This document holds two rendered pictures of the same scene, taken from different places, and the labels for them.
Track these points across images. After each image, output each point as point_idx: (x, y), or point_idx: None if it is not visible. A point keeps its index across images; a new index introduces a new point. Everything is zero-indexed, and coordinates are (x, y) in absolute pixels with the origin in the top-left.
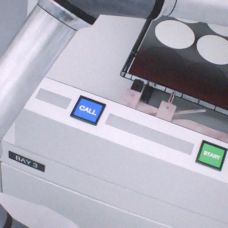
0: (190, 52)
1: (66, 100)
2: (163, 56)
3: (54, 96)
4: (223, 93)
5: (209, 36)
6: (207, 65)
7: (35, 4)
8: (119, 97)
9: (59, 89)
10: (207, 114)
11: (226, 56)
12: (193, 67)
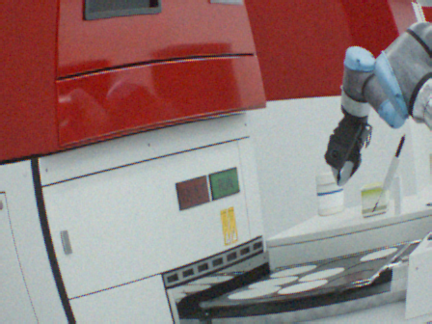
0: (331, 277)
1: (431, 243)
2: (341, 280)
3: (429, 246)
4: (381, 257)
5: (302, 280)
6: (347, 270)
7: (431, 98)
8: (372, 311)
9: (423, 245)
10: (381, 291)
11: (332, 270)
12: (353, 271)
